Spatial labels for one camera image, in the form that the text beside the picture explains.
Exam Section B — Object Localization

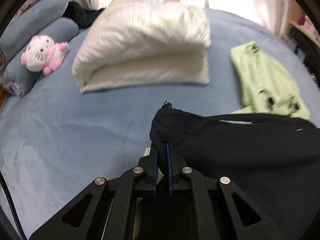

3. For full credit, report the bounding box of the light green black jacket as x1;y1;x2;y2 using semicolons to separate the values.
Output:
150;41;319;239

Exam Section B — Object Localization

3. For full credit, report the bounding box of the cream white puffer jacket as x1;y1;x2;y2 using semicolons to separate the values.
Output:
72;0;211;93

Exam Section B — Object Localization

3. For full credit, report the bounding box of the blue plush bed blanket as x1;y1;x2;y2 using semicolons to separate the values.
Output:
1;10;319;236

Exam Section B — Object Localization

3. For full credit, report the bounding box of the pink white cat plush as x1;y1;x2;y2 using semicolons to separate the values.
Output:
21;35;69;76

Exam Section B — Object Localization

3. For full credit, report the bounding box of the lower blue rolled pillow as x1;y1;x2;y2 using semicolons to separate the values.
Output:
1;18;79;98

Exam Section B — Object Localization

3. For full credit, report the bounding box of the blue rolled pillow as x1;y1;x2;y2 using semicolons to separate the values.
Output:
1;18;79;98
1;0;69;62

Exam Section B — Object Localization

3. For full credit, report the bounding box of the black garment by pillows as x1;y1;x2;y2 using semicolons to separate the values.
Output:
62;1;104;29

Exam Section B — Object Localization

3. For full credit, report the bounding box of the wooden bookshelf desk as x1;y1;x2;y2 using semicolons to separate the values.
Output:
282;0;319;49

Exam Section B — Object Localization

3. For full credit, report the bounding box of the upper blue rolled pillow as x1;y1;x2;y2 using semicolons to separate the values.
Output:
1;0;69;62

